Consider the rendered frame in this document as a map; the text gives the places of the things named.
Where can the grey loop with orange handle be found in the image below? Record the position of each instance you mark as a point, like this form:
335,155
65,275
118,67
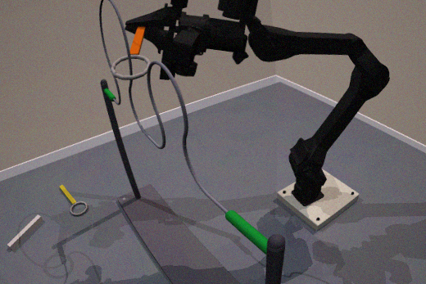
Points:
134,51

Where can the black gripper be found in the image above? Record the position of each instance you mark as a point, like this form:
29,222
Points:
167,17

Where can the yellow handled loop tool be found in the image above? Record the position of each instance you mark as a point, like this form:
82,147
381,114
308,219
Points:
72,200

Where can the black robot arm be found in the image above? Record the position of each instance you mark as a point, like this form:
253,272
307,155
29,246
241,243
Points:
269,43

